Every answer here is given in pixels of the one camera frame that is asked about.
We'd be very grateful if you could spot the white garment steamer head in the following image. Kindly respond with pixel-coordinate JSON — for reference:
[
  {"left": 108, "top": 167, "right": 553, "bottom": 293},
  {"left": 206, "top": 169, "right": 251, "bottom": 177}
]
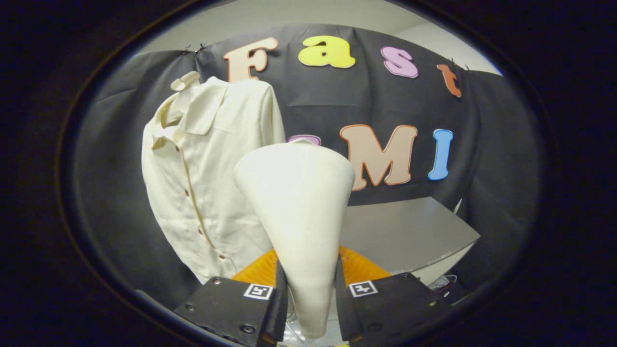
[{"left": 234, "top": 140, "right": 356, "bottom": 339}]

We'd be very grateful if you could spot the cream button-up shirt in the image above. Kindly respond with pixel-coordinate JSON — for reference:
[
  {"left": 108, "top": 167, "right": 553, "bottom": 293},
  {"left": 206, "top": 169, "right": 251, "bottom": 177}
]
[{"left": 141, "top": 76, "right": 286, "bottom": 285}]

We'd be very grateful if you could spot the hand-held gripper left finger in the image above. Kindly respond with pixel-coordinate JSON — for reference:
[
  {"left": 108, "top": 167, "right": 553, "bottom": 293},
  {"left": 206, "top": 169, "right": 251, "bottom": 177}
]
[{"left": 174, "top": 248, "right": 288, "bottom": 347}]

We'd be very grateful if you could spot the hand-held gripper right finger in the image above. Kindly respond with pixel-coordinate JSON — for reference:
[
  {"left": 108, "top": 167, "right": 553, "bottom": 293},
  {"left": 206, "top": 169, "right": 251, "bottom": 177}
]
[{"left": 335, "top": 246, "right": 454, "bottom": 343}]

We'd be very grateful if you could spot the grey and white cabinet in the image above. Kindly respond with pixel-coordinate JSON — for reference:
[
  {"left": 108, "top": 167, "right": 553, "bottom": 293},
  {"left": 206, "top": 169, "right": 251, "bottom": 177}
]
[{"left": 340, "top": 197, "right": 481, "bottom": 290}]

